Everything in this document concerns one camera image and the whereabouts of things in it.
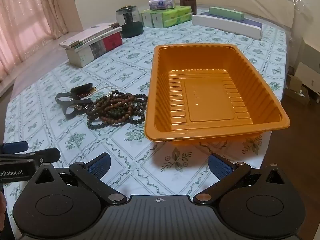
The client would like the large white carton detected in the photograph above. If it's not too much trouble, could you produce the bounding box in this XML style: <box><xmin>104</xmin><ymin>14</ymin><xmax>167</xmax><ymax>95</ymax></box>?
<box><xmin>295</xmin><ymin>37</ymin><xmax>320</xmax><ymax>93</ymax></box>

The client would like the long green box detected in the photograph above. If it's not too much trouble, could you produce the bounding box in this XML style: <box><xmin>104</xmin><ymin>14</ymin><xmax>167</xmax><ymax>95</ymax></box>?
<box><xmin>209</xmin><ymin>6</ymin><xmax>245</xmax><ymax>21</ymax></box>

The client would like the black ribbed strap watch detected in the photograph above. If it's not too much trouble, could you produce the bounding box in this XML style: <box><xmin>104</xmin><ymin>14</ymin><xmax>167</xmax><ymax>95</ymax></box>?
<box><xmin>70</xmin><ymin>83</ymin><xmax>93</xmax><ymax>97</ymax></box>

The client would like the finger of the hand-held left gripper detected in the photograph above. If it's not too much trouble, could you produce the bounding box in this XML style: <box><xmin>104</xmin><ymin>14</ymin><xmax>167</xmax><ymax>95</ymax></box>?
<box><xmin>0</xmin><ymin>141</ymin><xmax>29</xmax><ymax>154</ymax></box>
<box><xmin>0</xmin><ymin>148</ymin><xmax>61</xmax><ymax>167</ymax></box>

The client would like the red box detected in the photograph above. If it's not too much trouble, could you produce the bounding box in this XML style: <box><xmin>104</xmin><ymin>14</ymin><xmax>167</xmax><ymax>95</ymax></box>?
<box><xmin>102</xmin><ymin>33</ymin><xmax>123</xmax><ymax>53</ymax></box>

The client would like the pearl necklace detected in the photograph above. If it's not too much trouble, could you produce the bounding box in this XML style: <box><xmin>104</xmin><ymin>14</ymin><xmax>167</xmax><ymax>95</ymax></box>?
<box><xmin>94</xmin><ymin>86</ymin><xmax>118</xmax><ymax>93</ymax></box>

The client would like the dark strap wristwatch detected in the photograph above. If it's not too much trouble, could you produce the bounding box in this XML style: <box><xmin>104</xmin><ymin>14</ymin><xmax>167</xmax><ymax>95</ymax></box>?
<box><xmin>55</xmin><ymin>92</ymin><xmax>92</xmax><ymax>118</ymax></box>

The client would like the dark green glass jar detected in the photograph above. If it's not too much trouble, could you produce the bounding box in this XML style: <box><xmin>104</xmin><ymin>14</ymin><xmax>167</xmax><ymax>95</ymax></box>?
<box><xmin>116</xmin><ymin>5</ymin><xmax>144</xmax><ymax>38</ymax></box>

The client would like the brown cardboard box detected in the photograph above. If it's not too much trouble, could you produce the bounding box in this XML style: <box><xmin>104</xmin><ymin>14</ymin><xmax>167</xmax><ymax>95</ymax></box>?
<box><xmin>285</xmin><ymin>74</ymin><xmax>310</xmax><ymax>105</ymax></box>

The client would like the black white patterned box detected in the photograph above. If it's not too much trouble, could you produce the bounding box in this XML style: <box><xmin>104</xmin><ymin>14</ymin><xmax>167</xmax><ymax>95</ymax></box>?
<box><xmin>90</xmin><ymin>40</ymin><xmax>105</xmax><ymax>58</ymax></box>

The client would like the flat purple box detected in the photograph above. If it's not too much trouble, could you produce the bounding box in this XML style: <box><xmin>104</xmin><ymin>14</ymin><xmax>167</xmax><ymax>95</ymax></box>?
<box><xmin>200</xmin><ymin>11</ymin><xmax>263</xmax><ymax>29</ymax></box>

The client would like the orange plastic tray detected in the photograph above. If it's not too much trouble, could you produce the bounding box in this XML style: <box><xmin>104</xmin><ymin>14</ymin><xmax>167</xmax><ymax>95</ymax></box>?
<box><xmin>144</xmin><ymin>44</ymin><xmax>291</xmax><ymax>146</ymax></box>

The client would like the white purple tissue pack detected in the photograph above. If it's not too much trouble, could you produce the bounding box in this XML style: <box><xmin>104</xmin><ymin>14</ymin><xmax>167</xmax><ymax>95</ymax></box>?
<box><xmin>149</xmin><ymin>0</ymin><xmax>175</xmax><ymax>11</ymax></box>

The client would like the pink curtain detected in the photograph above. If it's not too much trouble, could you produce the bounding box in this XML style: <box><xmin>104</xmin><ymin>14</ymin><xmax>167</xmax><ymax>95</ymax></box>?
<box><xmin>0</xmin><ymin>0</ymin><xmax>75</xmax><ymax>80</ymax></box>

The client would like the red bead bracelet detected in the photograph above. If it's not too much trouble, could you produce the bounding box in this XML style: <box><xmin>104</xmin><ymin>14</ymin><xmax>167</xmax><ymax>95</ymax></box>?
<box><xmin>75</xmin><ymin>88</ymin><xmax>97</xmax><ymax>98</ymax></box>

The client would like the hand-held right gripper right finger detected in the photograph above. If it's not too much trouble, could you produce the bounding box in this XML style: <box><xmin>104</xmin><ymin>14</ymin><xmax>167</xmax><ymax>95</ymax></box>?
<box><xmin>192</xmin><ymin>153</ymin><xmax>287</xmax><ymax>204</ymax></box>

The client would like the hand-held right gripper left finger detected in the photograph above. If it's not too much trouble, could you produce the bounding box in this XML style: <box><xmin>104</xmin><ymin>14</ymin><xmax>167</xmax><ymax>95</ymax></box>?
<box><xmin>32</xmin><ymin>152</ymin><xmax>128</xmax><ymax>204</ymax></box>

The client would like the long white box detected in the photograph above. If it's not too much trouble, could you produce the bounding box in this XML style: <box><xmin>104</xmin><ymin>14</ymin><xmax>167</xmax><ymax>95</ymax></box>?
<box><xmin>192</xmin><ymin>14</ymin><xmax>263</xmax><ymax>40</ymax></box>

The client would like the green tissue packs bundle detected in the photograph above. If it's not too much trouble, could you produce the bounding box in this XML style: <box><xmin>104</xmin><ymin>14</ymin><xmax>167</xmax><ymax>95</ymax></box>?
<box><xmin>140</xmin><ymin>5</ymin><xmax>193</xmax><ymax>28</ymax></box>

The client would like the pile of wooden bead bracelets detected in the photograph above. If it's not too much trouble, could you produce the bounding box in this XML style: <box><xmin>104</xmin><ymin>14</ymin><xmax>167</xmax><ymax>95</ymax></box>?
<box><xmin>86</xmin><ymin>91</ymin><xmax>148</xmax><ymax>130</ymax></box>

